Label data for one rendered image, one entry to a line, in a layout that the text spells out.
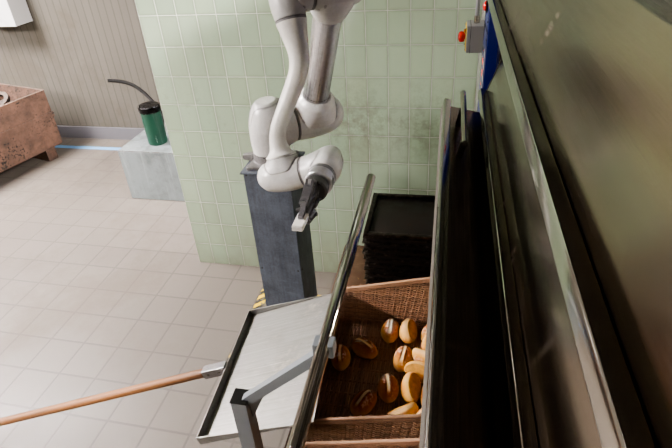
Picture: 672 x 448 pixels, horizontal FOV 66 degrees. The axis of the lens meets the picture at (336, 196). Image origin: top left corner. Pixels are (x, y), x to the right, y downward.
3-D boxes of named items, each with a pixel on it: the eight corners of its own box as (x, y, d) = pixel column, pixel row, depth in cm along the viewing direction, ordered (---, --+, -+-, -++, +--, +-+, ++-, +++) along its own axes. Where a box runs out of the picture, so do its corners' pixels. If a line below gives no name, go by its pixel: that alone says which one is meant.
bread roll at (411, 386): (406, 396, 155) (394, 402, 159) (422, 405, 157) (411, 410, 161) (407, 366, 163) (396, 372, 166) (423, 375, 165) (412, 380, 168)
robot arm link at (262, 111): (247, 146, 218) (239, 97, 207) (287, 137, 224) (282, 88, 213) (258, 161, 206) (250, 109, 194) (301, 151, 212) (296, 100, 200)
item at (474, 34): (483, 46, 201) (485, 19, 196) (484, 53, 192) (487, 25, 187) (463, 46, 202) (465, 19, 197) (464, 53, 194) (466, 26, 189)
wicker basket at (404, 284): (467, 329, 186) (473, 269, 172) (472, 482, 139) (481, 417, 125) (335, 317, 196) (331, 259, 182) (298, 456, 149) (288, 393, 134)
